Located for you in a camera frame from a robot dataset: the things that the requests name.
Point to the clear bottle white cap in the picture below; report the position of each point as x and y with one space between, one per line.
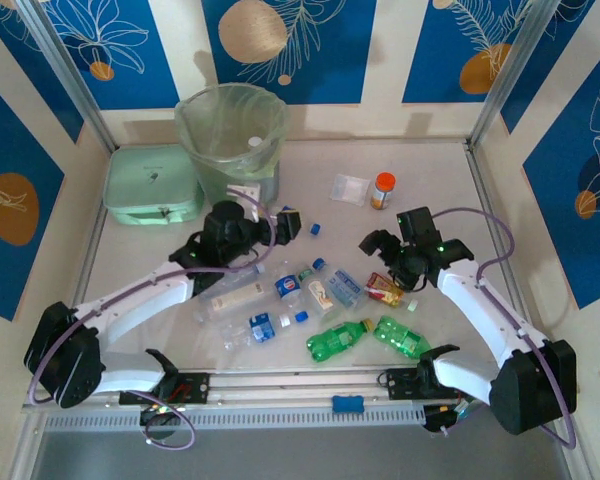
245 274

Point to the clear Pepsi bottle blue cap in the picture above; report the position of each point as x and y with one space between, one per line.
286 285
315 229

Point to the mint green zip pouch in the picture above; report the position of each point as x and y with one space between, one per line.
145 175

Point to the small circuit board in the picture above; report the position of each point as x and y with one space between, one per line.
157 411
447 414

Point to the clear bottle cream label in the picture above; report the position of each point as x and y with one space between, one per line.
235 296

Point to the grey plastic waste bin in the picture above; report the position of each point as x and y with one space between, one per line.
215 185

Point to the clear plastic packet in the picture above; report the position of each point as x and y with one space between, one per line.
347 189

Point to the green plastic bin liner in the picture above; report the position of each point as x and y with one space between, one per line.
230 120

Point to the red gold drink carton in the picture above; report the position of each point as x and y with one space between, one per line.
382 292

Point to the clear bottle green cap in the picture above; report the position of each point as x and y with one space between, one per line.
322 300

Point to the orange-lid pill bottle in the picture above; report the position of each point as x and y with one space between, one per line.
382 195

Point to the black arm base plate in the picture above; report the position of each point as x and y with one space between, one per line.
397 385
197 387

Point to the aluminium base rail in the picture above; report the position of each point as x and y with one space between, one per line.
290 382

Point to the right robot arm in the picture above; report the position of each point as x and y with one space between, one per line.
480 310

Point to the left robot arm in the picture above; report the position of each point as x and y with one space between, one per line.
130 305

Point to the aluminium side rail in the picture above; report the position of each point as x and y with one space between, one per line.
96 235
477 175

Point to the clear bottle pale blue label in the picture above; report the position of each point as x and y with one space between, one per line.
345 287

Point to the aluminium frame post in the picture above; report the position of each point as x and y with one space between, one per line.
510 70
67 70

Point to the green bottle yellow cap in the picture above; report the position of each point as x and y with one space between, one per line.
335 342

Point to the green plastic bottle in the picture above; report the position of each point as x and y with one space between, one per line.
400 337

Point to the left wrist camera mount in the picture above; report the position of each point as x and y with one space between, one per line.
245 191

